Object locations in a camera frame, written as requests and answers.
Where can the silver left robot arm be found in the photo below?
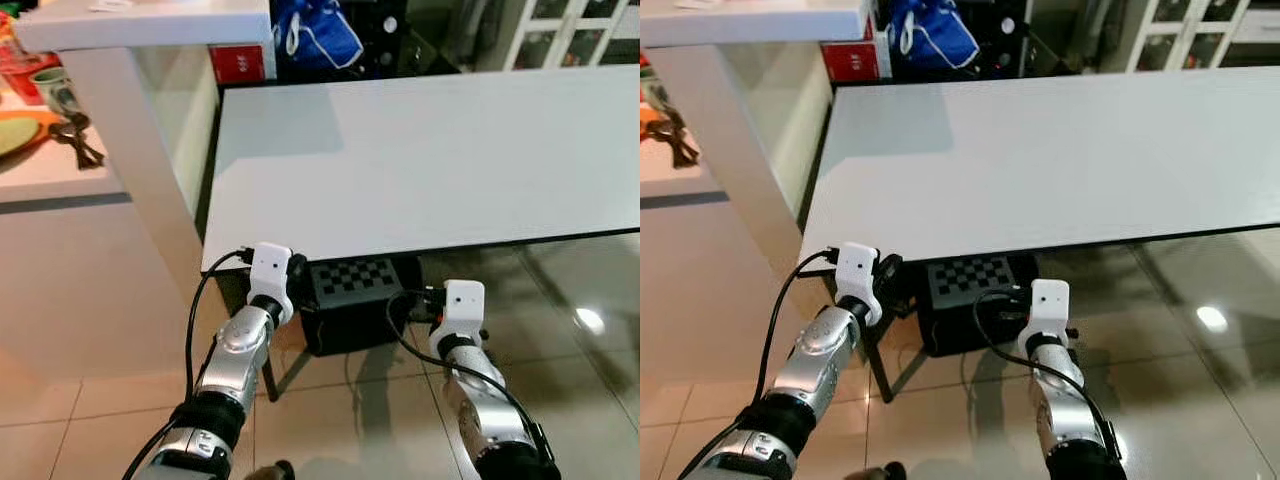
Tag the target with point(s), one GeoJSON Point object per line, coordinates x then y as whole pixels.
{"type": "Point", "coordinates": [235, 350]}
{"type": "Point", "coordinates": [820, 355]}

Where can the black box with checkerboard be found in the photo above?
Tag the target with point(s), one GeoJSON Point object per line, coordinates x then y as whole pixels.
{"type": "Point", "coordinates": [360, 320]}
{"type": "Point", "coordinates": [975, 325]}

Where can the white dining table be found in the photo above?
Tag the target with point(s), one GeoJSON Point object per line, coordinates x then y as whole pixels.
{"type": "Point", "coordinates": [420, 170]}
{"type": "Point", "coordinates": [1040, 170]}

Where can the red box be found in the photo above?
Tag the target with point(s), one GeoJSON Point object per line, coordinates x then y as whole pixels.
{"type": "Point", "coordinates": [850, 62]}
{"type": "Point", "coordinates": [238, 65]}

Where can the blue bag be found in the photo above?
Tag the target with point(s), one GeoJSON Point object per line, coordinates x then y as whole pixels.
{"type": "Point", "coordinates": [935, 40]}
{"type": "Point", "coordinates": [320, 40]}

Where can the black appliance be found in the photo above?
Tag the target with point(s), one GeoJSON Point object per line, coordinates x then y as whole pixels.
{"type": "Point", "coordinates": [1005, 50]}
{"type": "Point", "coordinates": [390, 50]}

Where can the brown metal spoon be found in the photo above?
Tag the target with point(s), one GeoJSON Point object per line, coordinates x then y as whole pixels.
{"type": "Point", "coordinates": [75, 140]}
{"type": "Point", "coordinates": [678, 145]}

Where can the silver metal spoon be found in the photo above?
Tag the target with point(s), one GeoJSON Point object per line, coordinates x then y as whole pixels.
{"type": "Point", "coordinates": [660, 130]}
{"type": "Point", "coordinates": [65, 128]}

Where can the white kitchen island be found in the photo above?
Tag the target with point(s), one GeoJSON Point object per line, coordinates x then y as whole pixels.
{"type": "Point", "coordinates": [150, 25]}
{"type": "Point", "coordinates": [760, 20]}

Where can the grey mug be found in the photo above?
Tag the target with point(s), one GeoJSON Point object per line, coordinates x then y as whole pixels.
{"type": "Point", "coordinates": [55, 90]}
{"type": "Point", "coordinates": [652, 95]}

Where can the white glass door cabinet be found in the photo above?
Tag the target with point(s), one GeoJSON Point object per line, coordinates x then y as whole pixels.
{"type": "Point", "coordinates": [1180, 30]}
{"type": "Point", "coordinates": [560, 25]}

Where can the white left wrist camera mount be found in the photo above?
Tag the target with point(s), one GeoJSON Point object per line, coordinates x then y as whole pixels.
{"type": "Point", "coordinates": [857, 268]}
{"type": "Point", "coordinates": [268, 268]}

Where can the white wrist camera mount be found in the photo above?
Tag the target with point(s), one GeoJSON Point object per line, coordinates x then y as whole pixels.
{"type": "Point", "coordinates": [857, 268]}
{"type": "Point", "coordinates": [268, 268]}
{"type": "Point", "coordinates": [1046, 305]}
{"type": "Point", "coordinates": [463, 305]}

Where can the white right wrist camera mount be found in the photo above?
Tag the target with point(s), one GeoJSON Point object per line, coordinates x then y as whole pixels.
{"type": "Point", "coordinates": [1046, 305]}
{"type": "Point", "coordinates": [463, 305]}

